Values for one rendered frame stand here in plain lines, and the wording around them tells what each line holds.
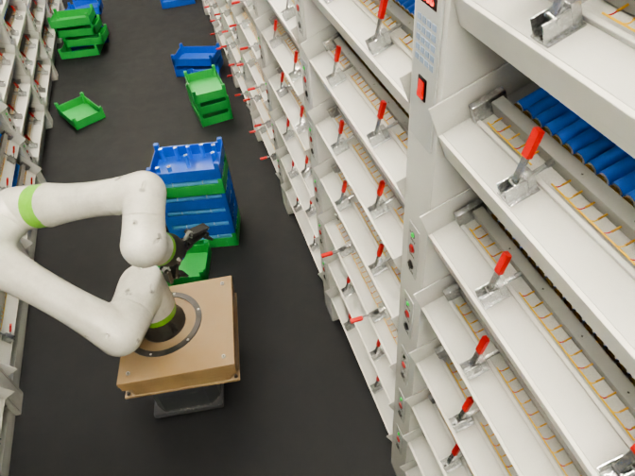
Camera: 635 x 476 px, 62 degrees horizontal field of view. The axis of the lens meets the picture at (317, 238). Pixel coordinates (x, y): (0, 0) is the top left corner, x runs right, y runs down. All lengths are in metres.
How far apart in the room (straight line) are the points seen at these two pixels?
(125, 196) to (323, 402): 1.06
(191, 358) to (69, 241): 1.35
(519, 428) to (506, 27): 0.60
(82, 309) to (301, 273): 1.10
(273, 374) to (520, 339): 1.41
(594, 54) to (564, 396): 0.41
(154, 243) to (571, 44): 1.00
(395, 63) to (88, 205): 0.84
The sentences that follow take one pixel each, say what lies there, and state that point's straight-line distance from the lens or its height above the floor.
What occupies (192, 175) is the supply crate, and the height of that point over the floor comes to 0.43.
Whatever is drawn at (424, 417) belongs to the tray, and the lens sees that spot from 1.35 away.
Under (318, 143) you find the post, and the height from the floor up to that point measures 0.86.
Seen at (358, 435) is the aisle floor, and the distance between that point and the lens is 1.93.
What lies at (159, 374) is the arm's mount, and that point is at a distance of 1.73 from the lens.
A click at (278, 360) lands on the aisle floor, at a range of 2.10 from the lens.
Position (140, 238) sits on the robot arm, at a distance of 1.30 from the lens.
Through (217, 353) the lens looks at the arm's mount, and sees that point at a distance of 1.70.
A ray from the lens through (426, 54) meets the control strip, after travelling 0.75.
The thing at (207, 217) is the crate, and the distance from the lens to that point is 2.43.
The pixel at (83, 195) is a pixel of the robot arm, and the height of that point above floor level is 0.95.
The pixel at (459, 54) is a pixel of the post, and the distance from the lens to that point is 0.73.
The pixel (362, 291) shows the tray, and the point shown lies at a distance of 1.56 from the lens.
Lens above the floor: 1.75
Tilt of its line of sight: 44 degrees down
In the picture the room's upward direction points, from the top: 6 degrees counter-clockwise
